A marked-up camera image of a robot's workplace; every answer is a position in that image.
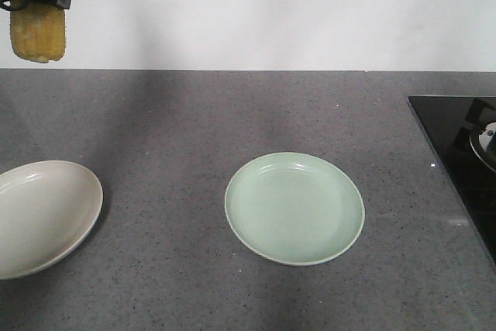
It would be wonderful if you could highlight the silver gas burner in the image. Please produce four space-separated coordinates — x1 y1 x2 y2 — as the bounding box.
469 122 495 172

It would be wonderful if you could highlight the black glass cooktop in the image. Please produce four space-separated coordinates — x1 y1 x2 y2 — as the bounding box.
408 95 495 257

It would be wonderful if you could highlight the green round plate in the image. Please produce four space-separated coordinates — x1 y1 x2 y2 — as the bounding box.
224 152 366 266

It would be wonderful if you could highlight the beige round plate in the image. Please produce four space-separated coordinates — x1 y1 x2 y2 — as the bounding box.
1 160 104 280

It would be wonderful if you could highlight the yellow corn cob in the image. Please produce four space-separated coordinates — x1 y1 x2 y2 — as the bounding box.
10 3 66 64

